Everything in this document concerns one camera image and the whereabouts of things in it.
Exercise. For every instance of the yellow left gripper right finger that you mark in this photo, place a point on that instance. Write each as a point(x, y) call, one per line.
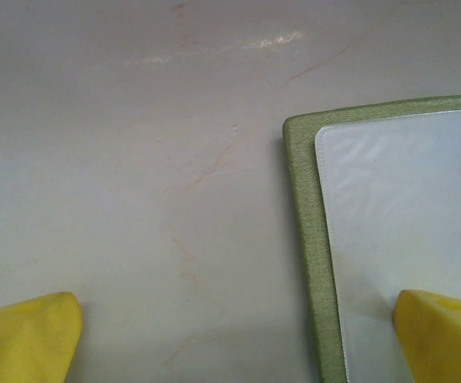
point(446, 343)

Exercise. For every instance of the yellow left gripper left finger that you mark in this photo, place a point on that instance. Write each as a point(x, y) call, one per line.
point(23, 343)

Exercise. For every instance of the green card holder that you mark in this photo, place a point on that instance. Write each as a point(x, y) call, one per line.
point(394, 207)

